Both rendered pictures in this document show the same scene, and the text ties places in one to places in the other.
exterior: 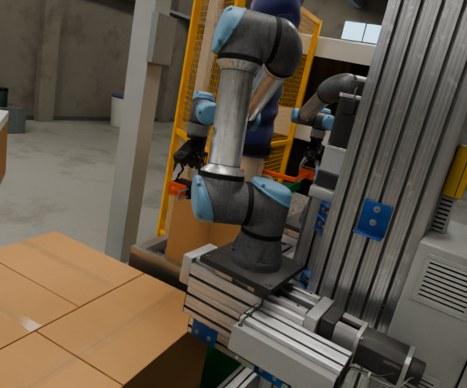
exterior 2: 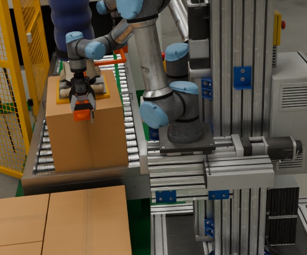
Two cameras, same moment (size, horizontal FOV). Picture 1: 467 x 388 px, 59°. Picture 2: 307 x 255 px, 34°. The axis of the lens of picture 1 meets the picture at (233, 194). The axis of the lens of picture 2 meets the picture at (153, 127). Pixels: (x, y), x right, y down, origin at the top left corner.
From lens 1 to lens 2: 1.12 m
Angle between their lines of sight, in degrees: 28
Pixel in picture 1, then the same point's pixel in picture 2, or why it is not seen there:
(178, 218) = (56, 136)
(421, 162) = (259, 35)
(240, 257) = (184, 137)
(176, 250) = (65, 162)
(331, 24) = not seen: outside the picture
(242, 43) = (148, 8)
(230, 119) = (156, 58)
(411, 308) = (280, 116)
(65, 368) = not seen: outside the picture
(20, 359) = not seen: outside the picture
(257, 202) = (186, 100)
